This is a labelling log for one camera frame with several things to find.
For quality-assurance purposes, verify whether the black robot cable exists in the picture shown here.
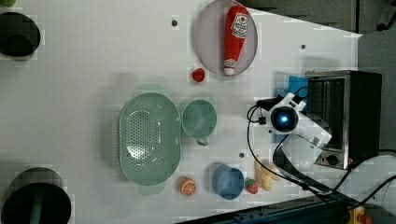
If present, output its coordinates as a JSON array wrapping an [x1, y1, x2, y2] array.
[[247, 86, 396, 209]]

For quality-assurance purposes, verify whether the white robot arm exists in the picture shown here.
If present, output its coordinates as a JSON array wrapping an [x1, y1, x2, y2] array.
[[269, 105, 332, 171]]

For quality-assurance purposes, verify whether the green mug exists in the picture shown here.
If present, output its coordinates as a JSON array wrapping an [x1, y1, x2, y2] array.
[[182, 99, 217, 147]]

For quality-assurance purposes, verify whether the black cylinder post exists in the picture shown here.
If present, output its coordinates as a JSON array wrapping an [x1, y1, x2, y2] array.
[[1, 167, 72, 224]]

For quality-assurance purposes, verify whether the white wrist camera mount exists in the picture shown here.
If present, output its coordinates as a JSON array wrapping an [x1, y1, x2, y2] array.
[[276, 92, 306, 111]]

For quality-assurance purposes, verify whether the grey round plate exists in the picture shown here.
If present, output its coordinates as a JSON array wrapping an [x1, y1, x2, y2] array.
[[194, 0, 258, 76]]

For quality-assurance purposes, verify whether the yellow plush toy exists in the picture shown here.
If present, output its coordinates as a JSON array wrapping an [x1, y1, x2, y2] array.
[[254, 154, 281, 191]]

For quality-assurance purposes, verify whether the red ketchup bottle toy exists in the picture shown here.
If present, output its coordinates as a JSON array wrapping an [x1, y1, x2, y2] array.
[[223, 6, 248, 76]]

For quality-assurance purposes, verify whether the black round bin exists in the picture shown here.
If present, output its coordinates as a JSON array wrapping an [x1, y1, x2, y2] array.
[[0, 12, 41, 58]]

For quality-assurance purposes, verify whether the red strawberry toy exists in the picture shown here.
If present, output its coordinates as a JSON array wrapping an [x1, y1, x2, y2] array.
[[245, 178, 259, 194]]

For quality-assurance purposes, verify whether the blue cup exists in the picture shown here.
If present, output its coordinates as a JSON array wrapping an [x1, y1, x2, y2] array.
[[212, 164, 245, 200]]

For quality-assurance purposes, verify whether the small red tomato toy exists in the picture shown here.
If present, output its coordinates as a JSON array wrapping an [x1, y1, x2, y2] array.
[[191, 68, 205, 82]]

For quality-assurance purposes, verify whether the green colander bowl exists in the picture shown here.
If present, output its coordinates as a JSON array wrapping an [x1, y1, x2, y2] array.
[[118, 83, 181, 196]]

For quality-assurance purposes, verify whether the orange slice toy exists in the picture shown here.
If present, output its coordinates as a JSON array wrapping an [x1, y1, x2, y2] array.
[[179, 177, 197, 197]]

